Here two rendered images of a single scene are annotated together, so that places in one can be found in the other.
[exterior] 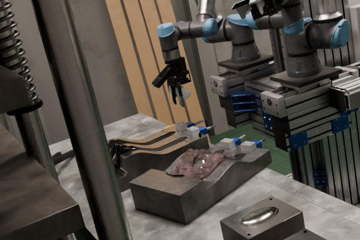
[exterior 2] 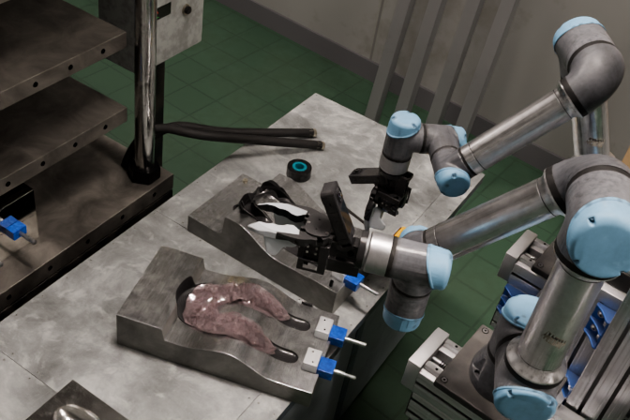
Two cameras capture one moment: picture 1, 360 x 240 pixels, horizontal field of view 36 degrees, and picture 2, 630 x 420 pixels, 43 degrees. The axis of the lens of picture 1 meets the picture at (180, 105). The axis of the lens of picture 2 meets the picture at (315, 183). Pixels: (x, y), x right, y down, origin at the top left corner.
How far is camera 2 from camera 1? 1.81 m
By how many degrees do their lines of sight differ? 50
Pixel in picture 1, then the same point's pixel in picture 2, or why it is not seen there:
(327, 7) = (525, 348)
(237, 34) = not seen: hidden behind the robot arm
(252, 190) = (211, 399)
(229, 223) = (63, 393)
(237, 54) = not seen: hidden behind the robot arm
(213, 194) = (173, 352)
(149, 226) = (113, 304)
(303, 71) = (475, 375)
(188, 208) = (127, 334)
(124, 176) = (216, 232)
